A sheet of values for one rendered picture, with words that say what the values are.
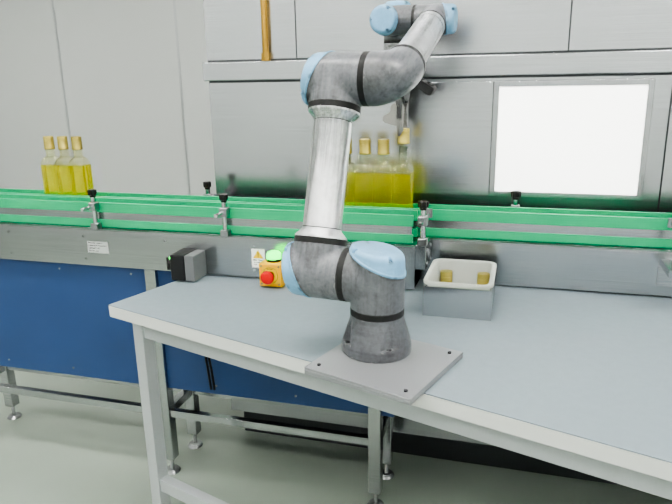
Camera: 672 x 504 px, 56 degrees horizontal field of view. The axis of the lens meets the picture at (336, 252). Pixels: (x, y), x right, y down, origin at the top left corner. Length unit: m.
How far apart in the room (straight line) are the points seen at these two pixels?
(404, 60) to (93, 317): 1.43
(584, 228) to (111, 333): 1.55
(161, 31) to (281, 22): 3.68
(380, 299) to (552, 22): 1.04
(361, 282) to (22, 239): 1.40
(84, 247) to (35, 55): 4.41
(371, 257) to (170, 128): 4.60
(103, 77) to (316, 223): 4.87
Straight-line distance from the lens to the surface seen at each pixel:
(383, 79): 1.36
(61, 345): 2.47
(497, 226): 1.86
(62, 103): 6.38
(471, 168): 1.99
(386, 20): 1.74
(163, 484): 2.06
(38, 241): 2.35
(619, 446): 1.18
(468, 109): 1.98
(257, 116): 2.18
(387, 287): 1.29
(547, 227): 1.86
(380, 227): 1.80
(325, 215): 1.35
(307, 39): 2.11
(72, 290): 2.35
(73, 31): 6.26
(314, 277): 1.33
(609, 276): 1.88
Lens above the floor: 1.34
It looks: 15 degrees down
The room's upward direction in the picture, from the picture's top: 1 degrees counter-clockwise
